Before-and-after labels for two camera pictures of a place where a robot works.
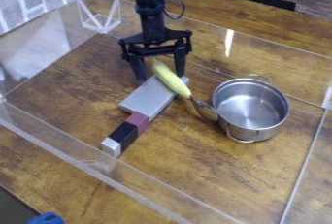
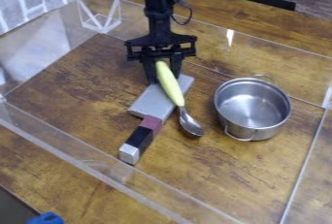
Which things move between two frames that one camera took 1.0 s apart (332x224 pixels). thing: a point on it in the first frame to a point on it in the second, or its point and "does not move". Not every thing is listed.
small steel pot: x=250 y=107 does not move
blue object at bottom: x=47 y=217 does not move
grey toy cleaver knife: x=144 y=105 to x=152 y=107
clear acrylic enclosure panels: x=146 y=118 does not move
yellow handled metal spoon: x=206 y=110 to x=189 y=126
